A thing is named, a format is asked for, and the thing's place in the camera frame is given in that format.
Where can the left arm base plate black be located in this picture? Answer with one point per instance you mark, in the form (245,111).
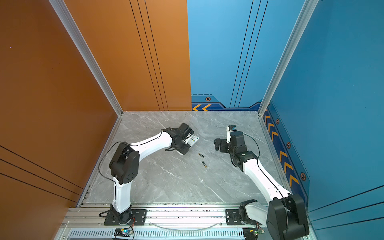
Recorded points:
(137,218)

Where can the left circuit board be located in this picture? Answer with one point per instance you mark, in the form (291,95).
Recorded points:
(123,234)

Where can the white slotted cable duct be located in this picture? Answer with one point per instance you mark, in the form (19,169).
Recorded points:
(156,234)

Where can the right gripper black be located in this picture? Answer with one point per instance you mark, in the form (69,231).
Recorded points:
(223,143)

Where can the right circuit board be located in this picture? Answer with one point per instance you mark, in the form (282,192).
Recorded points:
(252,233)

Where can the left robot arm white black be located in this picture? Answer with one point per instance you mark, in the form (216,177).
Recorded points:
(124,167)

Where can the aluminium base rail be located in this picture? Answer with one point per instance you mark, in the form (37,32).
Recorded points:
(165,216)

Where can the right aluminium corner post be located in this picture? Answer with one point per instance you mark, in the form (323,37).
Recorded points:
(295,36)

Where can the aluminium corner post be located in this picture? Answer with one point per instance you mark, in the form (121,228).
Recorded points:
(74,32)
(295,36)

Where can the left aluminium corner post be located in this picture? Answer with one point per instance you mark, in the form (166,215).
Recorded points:
(74,32)

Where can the circuit board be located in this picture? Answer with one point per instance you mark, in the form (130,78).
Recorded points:
(252,233)
(123,234)

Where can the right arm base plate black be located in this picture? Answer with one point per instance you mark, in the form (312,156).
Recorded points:
(233,217)

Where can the white remote control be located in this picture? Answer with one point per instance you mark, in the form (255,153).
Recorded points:
(192,140)

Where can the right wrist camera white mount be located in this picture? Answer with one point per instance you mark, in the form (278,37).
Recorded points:
(230,129)

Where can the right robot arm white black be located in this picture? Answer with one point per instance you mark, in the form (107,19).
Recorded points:
(285,215)

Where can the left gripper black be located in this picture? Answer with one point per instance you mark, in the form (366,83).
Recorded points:
(186,150)

